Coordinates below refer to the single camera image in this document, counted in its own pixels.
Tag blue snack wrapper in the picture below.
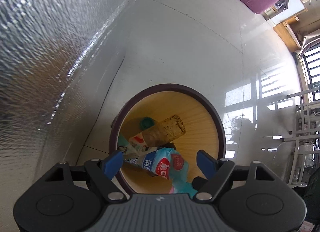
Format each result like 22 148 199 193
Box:
124 147 197 198

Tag red white drink carton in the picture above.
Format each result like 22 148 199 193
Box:
117 133 157 157

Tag round wooden trash bin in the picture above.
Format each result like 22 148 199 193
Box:
109 84 226 182

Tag green bottle cap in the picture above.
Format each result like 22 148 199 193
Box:
139 117 156 131

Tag white metal drying rack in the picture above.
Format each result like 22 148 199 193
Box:
256 88 319 186

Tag brown cardboard tube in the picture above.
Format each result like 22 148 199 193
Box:
142 115 186 147

